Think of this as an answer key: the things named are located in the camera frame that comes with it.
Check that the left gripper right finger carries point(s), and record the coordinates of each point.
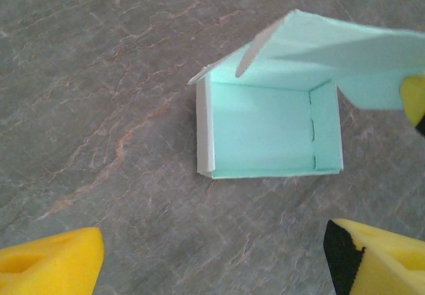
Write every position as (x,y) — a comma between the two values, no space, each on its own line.
(382,265)

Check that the light teal paper box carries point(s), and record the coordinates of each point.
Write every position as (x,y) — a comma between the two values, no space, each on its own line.
(259,125)

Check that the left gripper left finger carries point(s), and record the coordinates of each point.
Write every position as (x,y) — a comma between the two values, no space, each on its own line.
(50,268)

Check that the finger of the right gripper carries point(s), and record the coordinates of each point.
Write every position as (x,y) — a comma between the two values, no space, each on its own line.
(415,99)

